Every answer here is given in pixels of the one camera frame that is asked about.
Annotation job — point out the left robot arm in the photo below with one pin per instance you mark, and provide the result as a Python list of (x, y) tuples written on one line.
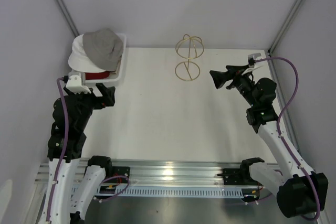
[(71, 115)]

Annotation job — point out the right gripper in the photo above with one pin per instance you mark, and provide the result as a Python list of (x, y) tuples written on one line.
[(220, 78)]

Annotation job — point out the white bucket hat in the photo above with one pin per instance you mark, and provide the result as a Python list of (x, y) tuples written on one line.
[(79, 60)]

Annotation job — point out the beige bucket hat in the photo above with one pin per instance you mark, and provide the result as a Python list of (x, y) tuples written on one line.
[(116, 71)]

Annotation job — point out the white slotted cable duct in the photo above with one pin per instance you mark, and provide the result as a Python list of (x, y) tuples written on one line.
[(185, 192)]

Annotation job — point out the right table edge rail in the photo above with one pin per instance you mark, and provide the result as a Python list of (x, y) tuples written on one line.
[(283, 103)]

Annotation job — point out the gold wire hat stand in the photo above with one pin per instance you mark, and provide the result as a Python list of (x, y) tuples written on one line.
[(195, 50)]

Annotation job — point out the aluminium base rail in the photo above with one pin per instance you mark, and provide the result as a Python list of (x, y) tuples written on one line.
[(174, 174)]

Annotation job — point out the right aluminium frame post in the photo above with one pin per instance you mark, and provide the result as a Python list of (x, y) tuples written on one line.
[(293, 12)]

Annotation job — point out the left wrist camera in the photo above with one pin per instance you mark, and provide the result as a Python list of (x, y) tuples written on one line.
[(77, 83)]

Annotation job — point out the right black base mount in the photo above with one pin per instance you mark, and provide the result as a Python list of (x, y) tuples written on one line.
[(233, 176)]

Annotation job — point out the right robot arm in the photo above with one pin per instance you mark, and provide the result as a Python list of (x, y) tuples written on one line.
[(298, 189)]

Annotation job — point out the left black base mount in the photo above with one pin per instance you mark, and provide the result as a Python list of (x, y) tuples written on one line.
[(120, 171)]

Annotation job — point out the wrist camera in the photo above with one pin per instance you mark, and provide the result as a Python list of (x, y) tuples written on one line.
[(77, 83), (254, 62)]

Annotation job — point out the white plastic basket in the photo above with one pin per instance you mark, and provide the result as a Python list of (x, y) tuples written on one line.
[(114, 80)]

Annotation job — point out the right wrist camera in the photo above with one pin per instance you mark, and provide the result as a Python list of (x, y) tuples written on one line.
[(254, 62)]

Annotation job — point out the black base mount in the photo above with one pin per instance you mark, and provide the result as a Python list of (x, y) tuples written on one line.
[(120, 171), (233, 176)]

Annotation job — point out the red bucket hat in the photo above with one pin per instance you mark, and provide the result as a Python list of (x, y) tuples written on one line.
[(97, 75)]

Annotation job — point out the grey bucket hat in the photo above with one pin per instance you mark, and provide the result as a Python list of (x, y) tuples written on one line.
[(104, 48)]

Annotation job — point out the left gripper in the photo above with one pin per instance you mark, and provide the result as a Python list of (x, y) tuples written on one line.
[(107, 94)]

